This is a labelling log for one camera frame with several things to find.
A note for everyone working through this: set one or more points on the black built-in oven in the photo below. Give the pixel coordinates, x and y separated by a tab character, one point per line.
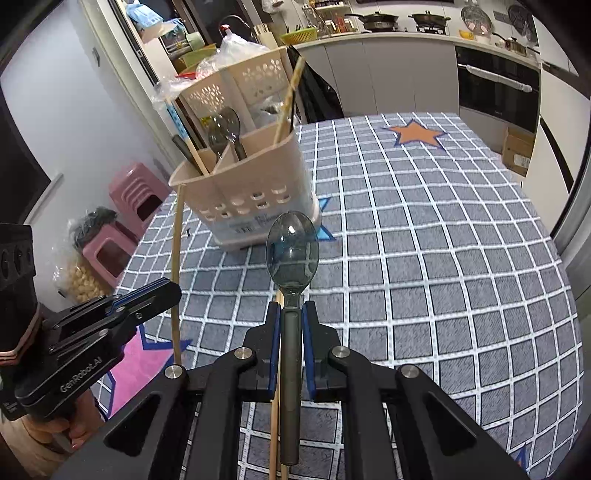
499	87

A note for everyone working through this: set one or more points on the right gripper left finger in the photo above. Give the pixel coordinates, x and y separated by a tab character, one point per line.
259	381

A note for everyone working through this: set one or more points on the beige plastic utensil caddy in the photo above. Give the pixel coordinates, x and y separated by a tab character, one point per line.
249	184

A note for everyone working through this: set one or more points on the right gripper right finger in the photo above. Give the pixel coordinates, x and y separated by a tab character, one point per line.
325	358

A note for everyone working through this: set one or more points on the black wok on stove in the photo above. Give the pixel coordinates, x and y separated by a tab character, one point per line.
377	22

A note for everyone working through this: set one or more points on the person's left hand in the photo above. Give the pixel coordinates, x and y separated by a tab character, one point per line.
77	427

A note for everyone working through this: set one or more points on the bag of garlic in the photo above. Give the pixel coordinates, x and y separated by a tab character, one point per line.
76	281

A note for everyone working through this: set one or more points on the white kitchen cabinets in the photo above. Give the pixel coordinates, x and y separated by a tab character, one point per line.
389	72

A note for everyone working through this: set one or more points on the blue checkered chopstick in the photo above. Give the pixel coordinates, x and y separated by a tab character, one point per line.
178	124

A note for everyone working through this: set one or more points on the dark spoon in caddy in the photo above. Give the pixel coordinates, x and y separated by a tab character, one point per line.
224	130

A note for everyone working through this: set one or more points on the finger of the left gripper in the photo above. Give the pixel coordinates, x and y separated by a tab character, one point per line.
147	299

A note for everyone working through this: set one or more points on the chopstick in caddy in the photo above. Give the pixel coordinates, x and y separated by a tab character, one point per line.
289	99

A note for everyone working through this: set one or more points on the grey checkered tablecloth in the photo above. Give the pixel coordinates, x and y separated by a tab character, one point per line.
429	254

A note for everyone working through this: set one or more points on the cardboard box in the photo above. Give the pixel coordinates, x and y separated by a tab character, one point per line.
517	150

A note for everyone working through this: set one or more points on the dark translucent plastic spoon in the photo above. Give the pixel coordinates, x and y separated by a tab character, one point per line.
292	260

